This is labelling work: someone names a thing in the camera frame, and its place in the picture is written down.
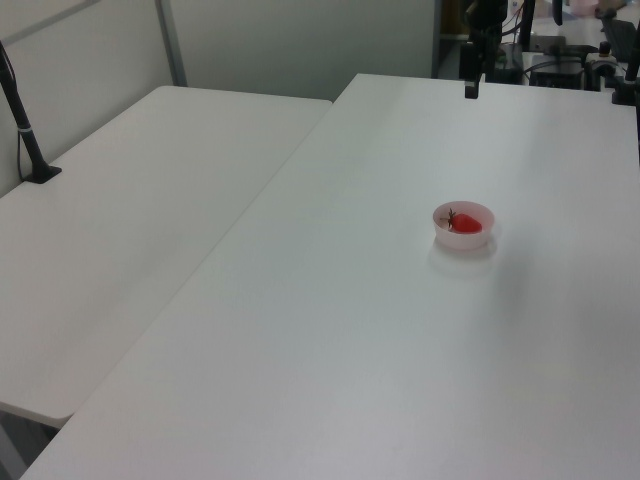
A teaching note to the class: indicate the black equipment box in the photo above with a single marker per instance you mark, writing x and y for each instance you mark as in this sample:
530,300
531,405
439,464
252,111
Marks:
555,72

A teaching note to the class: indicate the pink container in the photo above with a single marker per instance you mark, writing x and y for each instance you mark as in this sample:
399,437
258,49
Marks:
582,6

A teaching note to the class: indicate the pink plastic bowl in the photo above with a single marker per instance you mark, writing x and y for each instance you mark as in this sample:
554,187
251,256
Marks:
464,237

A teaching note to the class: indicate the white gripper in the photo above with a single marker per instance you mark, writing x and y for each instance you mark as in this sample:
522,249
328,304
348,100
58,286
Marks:
471,61

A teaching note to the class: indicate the black camera stand with base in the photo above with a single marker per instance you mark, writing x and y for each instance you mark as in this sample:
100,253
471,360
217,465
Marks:
22,120

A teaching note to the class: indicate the red strawberry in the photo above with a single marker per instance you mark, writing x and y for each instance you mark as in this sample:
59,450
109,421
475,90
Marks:
466,223

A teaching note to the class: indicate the Franka robot arm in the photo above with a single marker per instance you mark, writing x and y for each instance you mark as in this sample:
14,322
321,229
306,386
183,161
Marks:
487,17

